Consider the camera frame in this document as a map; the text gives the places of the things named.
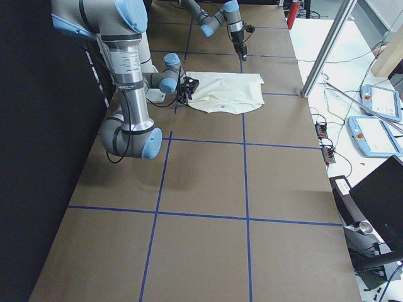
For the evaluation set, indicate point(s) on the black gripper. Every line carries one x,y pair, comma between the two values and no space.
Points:
238,38
185,97

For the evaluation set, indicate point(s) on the cream long-sleeve cat shirt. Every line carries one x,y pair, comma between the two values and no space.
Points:
234,93

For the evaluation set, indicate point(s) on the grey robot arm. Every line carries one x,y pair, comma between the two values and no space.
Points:
121,25
228,15

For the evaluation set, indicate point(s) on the red cylinder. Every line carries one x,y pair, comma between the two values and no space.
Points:
292,14

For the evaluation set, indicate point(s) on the black orange connector hub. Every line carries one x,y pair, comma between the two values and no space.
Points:
321,130

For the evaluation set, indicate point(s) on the far blue teach pendant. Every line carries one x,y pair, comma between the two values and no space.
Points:
384,101

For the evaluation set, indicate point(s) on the blue teach pendant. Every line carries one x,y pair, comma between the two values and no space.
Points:
372,137
384,101

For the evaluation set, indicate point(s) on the wooden board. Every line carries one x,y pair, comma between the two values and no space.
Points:
388,60

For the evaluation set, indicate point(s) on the near blue teach pendant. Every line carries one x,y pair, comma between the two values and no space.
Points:
372,137

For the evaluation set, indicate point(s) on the black box with white label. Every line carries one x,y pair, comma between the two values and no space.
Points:
349,211

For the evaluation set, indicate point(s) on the black monitor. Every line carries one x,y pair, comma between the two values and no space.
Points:
379,197

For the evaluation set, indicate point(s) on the steel cup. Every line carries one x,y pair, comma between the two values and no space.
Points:
364,228

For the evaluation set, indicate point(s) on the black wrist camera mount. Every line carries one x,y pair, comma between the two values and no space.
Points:
249,28

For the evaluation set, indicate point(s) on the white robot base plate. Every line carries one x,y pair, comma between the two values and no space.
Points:
153,94

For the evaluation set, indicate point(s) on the grey aluminium frame post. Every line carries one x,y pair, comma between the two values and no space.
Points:
329,42

